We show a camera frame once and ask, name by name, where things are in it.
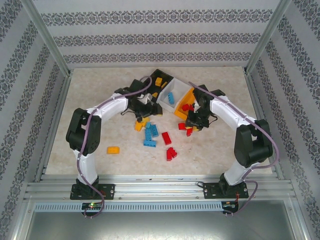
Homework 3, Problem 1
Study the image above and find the right aluminium side rail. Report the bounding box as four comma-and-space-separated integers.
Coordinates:
244, 71, 286, 182

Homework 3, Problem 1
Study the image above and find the aluminium frame post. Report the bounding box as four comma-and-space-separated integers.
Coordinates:
20, 0, 73, 77
244, 0, 293, 76

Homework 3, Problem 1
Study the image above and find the aluminium side rail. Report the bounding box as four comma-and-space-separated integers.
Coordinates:
244, 71, 286, 182
33, 71, 74, 183

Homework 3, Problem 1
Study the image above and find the right small circuit board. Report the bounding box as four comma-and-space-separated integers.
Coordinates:
222, 200, 240, 209

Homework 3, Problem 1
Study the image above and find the aluminium mounting rail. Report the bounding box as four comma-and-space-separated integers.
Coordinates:
23, 174, 299, 202

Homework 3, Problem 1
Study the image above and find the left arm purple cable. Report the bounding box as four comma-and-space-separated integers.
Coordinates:
76, 76, 153, 220

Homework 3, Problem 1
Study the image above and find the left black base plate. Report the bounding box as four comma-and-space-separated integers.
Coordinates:
69, 183, 116, 201

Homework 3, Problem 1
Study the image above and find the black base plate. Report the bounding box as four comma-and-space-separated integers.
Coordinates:
69, 183, 116, 201
202, 181, 250, 200

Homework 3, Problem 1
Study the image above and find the left aluminium side rail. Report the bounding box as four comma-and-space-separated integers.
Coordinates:
33, 71, 74, 183

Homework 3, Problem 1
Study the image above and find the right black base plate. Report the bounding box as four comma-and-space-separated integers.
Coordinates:
202, 181, 250, 200

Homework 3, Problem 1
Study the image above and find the left small circuit board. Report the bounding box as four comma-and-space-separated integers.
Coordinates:
81, 201, 104, 210

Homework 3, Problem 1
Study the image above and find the grey metal panel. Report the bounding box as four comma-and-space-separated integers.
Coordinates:
14, 199, 308, 240

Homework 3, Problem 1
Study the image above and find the black plastic bin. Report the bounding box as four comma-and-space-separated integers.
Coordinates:
146, 68, 174, 101

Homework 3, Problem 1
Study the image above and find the small circuit board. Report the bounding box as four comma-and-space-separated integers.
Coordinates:
222, 200, 240, 209
81, 201, 104, 210

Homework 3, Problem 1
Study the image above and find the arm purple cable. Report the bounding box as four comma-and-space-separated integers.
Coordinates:
188, 81, 280, 218
76, 76, 153, 220

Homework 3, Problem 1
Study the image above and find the white plastic bin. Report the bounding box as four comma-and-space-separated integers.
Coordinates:
156, 77, 191, 113

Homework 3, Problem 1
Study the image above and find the right aluminium frame post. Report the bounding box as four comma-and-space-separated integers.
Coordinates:
244, 0, 293, 76

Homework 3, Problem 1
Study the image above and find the slotted grey cable duct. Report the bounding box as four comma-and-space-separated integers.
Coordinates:
33, 201, 224, 213

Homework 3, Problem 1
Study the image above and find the left aluminium frame post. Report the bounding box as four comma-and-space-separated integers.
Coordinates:
20, 0, 73, 77

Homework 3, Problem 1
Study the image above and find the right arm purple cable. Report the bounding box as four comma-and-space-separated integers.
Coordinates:
188, 81, 280, 218

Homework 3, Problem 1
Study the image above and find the orange plastic bin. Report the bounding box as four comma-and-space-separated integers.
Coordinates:
173, 87, 201, 121

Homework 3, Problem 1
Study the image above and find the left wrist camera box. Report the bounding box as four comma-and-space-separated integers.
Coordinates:
138, 92, 154, 104

